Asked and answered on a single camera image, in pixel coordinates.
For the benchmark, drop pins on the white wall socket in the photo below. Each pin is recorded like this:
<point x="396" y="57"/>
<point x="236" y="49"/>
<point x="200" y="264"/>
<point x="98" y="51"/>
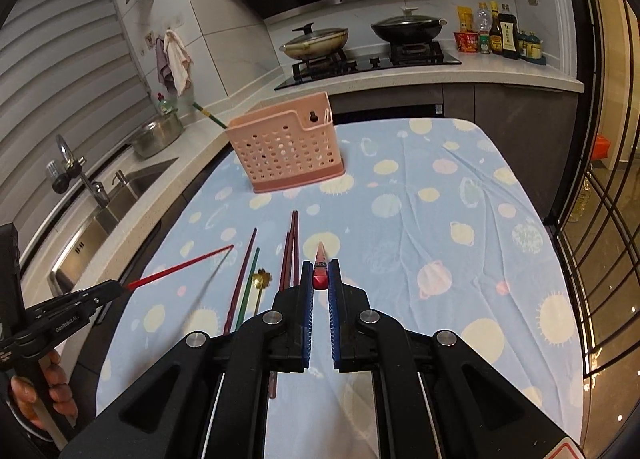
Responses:
<point x="149" y="39"/>

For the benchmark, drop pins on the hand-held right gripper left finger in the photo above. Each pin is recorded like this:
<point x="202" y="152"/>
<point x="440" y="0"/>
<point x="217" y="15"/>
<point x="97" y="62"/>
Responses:
<point x="307" y="319"/>

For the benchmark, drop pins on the glass door with grid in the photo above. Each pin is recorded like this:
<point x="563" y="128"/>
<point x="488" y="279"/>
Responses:
<point x="600" y="239"/>

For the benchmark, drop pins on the brown sauce bottle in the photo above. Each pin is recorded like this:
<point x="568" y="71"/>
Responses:
<point x="495" y="36"/>

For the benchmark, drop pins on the beige frying pan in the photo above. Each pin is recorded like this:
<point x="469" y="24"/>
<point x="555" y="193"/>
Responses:
<point x="320" y="52"/>

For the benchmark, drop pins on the red patterned chopstick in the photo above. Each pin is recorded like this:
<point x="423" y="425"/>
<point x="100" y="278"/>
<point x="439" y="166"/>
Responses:
<point x="320" y="269"/>

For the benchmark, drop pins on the orange item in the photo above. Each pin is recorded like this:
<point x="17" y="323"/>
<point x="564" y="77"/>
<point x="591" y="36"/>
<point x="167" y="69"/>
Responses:
<point x="602" y="145"/>

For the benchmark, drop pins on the blue printed tablecloth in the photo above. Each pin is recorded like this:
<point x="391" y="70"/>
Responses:
<point x="425" y="219"/>

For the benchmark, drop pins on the yellow packet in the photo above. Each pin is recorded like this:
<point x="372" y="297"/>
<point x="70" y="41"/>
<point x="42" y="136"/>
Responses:
<point x="465" y="19"/>

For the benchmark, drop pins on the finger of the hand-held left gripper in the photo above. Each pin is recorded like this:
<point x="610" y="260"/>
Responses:
<point x="95" y="291"/>
<point x="70" y="321"/>

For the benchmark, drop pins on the bright red chopstick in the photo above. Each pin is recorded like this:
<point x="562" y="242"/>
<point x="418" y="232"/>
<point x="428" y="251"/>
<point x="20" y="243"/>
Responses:
<point x="180" y="266"/>

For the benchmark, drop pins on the pink perforated utensil basket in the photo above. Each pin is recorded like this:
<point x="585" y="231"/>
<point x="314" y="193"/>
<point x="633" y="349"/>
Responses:
<point x="280" y="154"/>

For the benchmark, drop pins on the black wok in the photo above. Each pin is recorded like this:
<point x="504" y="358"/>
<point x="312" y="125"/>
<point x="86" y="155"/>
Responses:
<point x="407" y="35"/>

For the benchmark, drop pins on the sink soap pump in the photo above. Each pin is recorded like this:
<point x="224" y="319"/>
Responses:
<point x="119" y="178"/>

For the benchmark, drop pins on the steel sink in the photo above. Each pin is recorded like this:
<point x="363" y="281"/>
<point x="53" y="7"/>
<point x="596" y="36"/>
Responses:
<point x="125" y="191"/>

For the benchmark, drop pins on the person's left hand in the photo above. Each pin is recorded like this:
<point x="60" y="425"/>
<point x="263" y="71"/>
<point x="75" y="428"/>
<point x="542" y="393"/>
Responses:
<point x="57" y="379"/>

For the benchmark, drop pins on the green dish soap bottle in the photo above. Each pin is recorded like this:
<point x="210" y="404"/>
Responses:
<point x="166" y="106"/>

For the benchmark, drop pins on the red instant noodle cup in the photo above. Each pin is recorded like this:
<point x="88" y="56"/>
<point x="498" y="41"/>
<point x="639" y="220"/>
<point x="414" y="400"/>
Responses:
<point x="466" y="42"/>

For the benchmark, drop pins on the steel faucet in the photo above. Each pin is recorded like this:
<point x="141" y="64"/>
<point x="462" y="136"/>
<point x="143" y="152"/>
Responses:
<point x="92" y="186"/>

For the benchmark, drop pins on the gold flower spoon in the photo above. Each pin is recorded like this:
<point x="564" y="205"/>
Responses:
<point x="262" y="279"/>

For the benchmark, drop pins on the small green cap jar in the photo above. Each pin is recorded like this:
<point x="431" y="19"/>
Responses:
<point x="485" y="44"/>

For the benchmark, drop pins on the clear plastic bottle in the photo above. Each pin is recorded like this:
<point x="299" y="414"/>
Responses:
<point x="483" y="19"/>

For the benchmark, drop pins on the dark red chopstick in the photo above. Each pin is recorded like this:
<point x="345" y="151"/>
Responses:
<point x="242" y="279"/>

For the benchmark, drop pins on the grey base cabinet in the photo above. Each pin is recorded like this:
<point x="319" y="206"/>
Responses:
<point x="520" y="129"/>

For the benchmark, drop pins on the white towel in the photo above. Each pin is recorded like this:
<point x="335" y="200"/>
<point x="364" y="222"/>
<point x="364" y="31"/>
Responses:
<point x="177" y="61"/>

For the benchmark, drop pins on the blue seasoning jar set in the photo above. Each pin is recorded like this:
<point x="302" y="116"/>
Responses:
<point x="532" y="49"/>

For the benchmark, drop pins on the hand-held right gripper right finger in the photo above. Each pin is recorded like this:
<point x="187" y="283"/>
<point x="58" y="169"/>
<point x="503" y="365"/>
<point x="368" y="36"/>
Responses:
<point x="334" y="319"/>

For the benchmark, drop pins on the black gas stove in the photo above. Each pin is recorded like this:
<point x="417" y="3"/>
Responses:
<point x="370" y="64"/>

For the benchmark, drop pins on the glass pan lid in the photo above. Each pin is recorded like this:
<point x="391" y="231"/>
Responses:
<point x="312" y="36"/>

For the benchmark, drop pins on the steel pot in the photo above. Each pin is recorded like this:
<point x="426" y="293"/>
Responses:
<point x="155" y="136"/>

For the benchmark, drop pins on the black built-in oven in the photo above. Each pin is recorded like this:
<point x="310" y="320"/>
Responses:
<point x="390" y="114"/>

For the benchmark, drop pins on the glass wok lid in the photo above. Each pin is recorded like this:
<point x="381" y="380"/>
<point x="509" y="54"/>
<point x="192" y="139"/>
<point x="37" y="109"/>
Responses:
<point x="405" y="21"/>

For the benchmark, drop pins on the dark soy sauce bottle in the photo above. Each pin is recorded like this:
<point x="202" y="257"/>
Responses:
<point x="509" y="36"/>

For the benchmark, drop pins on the purple towel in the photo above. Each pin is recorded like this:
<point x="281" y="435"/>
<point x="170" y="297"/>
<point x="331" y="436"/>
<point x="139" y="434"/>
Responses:
<point x="161" y="66"/>

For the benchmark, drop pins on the grey window blinds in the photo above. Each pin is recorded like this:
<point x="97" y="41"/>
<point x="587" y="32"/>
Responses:
<point x="60" y="64"/>

